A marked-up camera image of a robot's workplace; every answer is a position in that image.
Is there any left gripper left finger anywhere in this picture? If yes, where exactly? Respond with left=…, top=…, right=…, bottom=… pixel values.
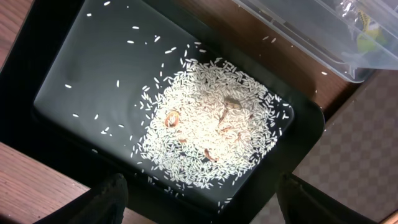
left=32, top=172, right=129, bottom=224

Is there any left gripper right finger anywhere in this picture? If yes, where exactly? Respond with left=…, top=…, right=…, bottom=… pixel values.
left=276, top=174, right=374, bottom=224

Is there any pile of white rice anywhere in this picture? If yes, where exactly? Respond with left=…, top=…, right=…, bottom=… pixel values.
left=63, top=0, right=295, bottom=215

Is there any green snack wrapper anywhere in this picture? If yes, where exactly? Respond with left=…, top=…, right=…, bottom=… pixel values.
left=334, top=0, right=389, bottom=54

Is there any dark brown serving tray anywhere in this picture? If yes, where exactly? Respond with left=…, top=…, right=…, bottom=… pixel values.
left=248, top=68, right=398, bottom=224

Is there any black plastic tray bin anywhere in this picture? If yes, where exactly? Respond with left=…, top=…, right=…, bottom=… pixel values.
left=1, top=1, right=325, bottom=223

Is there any clear plastic bin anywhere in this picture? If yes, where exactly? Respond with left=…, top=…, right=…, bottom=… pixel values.
left=235, top=0, right=397, bottom=83

